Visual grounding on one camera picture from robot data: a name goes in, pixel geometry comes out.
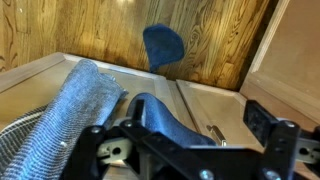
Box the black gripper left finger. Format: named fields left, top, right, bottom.
left=59, top=98, right=153, bottom=180

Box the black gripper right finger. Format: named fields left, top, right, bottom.
left=242, top=99, right=320, bottom=180

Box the blue terry cloth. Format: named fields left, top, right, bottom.
left=126, top=23, right=218, bottom=148

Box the grey blue woven towel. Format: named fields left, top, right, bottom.
left=0, top=58, right=130, bottom=180

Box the narrow wooden cabinet door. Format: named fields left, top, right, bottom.
left=175, top=78, right=266, bottom=153

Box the wide wooden cabinet door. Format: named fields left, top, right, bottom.
left=0, top=51, right=198, bottom=180

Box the wooden sink base cabinet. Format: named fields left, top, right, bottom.
left=239, top=0, right=320, bottom=133

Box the narrow door metal handle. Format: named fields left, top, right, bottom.
left=205, top=124, right=228, bottom=148

